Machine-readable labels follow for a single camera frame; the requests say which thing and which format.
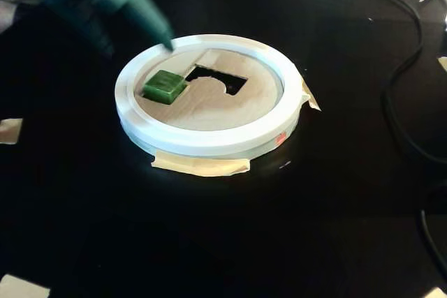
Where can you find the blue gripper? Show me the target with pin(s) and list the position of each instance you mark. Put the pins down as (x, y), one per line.
(141, 5)

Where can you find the green wooden cube block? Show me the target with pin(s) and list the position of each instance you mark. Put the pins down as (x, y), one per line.
(162, 85)

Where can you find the beige tape piece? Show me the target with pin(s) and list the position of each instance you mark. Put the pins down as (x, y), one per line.
(21, 287)
(438, 294)
(10, 131)

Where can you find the long beige masking tape strip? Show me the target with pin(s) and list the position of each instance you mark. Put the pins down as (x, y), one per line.
(202, 167)

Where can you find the white round shape sorter box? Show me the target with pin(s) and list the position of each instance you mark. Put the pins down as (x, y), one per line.
(209, 116)

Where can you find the short beige masking tape strip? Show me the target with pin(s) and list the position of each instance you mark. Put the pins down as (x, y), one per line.
(311, 97)

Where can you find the small white paper piece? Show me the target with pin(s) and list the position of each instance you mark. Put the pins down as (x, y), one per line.
(443, 64)

